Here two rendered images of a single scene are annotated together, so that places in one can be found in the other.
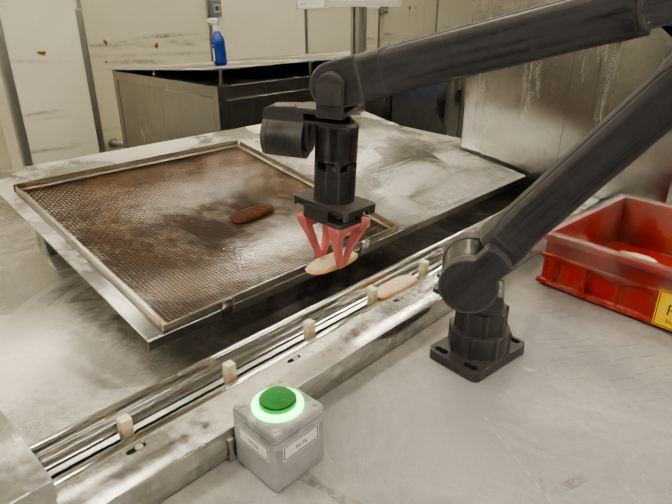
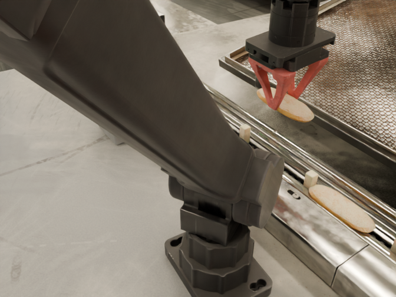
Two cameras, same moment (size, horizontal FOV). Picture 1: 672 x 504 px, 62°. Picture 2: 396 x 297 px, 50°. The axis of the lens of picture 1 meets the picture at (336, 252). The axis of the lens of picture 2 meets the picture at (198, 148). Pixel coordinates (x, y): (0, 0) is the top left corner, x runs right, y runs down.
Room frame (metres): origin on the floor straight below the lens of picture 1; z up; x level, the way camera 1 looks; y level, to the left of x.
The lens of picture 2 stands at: (0.72, -0.52, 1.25)
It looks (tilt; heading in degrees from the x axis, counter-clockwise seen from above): 37 degrees down; 101
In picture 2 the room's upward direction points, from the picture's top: straight up
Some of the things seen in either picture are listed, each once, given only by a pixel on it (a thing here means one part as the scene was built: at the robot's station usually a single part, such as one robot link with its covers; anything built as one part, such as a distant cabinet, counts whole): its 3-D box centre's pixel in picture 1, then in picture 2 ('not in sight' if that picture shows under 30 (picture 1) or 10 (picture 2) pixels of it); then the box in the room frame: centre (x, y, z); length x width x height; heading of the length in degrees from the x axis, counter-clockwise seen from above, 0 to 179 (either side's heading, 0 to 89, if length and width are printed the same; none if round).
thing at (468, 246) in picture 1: (469, 281); (221, 186); (0.68, -0.18, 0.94); 0.09 x 0.05 x 0.10; 74
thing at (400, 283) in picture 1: (396, 285); (340, 205); (0.82, -0.10, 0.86); 0.10 x 0.04 x 0.01; 136
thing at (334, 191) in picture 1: (334, 185); (292, 23); (0.73, 0.00, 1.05); 0.10 x 0.07 x 0.07; 47
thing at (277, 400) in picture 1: (277, 403); not in sight; (0.47, 0.06, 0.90); 0.04 x 0.04 x 0.02
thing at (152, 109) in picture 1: (299, 134); not in sight; (3.59, 0.24, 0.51); 1.93 x 1.05 x 1.02; 136
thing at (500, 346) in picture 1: (479, 329); (216, 248); (0.68, -0.20, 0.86); 0.12 x 0.09 x 0.08; 130
